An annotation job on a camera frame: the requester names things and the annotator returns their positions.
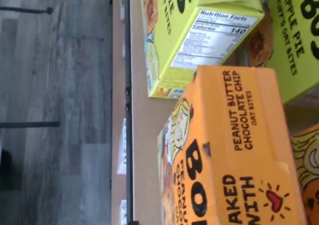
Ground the orange Bobo's peanut butter box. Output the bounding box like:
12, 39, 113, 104
156, 65, 310, 225
291, 122, 319, 225

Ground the dark floor object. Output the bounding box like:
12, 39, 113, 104
0, 149, 13, 191

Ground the white patterned carton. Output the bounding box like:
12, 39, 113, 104
119, 199, 128, 223
116, 117, 128, 176

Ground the black metal shelf rack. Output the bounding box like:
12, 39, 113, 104
123, 0, 140, 225

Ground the green Bobo's apple pie box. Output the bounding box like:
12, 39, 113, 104
245, 0, 319, 104
141, 0, 265, 99

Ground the black floor stand leg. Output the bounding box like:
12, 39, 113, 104
0, 7, 54, 14
0, 121, 60, 129

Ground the wooden shelf board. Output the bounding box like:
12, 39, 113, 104
131, 0, 319, 225

